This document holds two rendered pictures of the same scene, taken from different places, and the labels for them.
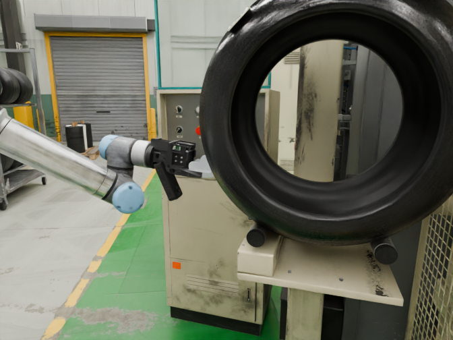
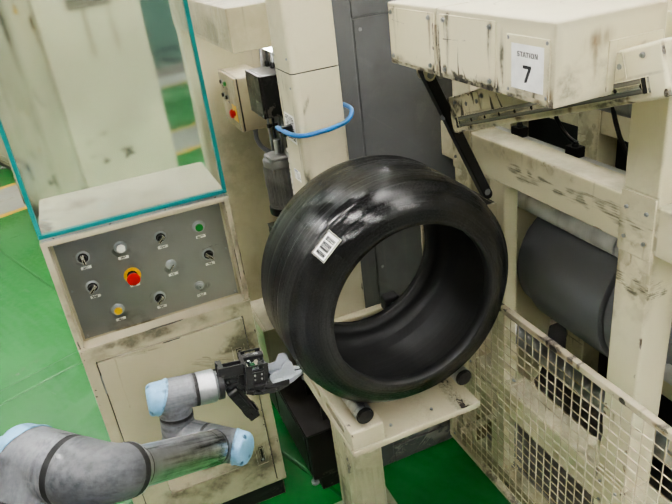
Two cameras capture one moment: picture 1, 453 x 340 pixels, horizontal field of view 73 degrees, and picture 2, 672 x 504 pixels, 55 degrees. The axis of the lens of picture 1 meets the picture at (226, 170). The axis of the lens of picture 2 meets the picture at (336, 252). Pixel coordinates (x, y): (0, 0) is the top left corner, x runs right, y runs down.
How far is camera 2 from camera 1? 1.05 m
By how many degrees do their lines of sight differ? 37
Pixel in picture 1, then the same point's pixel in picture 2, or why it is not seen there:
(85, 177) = (211, 455)
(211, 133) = (318, 351)
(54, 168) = (191, 467)
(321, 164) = (351, 293)
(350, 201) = (401, 328)
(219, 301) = (224, 483)
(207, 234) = not seen: hidden behind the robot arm
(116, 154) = (180, 406)
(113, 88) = not seen: outside the picture
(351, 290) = (445, 414)
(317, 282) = (419, 422)
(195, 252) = not seen: hidden behind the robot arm
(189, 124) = (107, 273)
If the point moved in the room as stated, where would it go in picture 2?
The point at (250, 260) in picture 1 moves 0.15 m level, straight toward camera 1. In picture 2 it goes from (364, 436) to (403, 471)
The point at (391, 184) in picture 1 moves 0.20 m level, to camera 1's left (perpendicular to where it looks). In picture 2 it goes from (432, 301) to (380, 332)
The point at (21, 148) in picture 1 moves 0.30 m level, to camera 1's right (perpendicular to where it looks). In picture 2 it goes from (169, 469) to (300, 390)
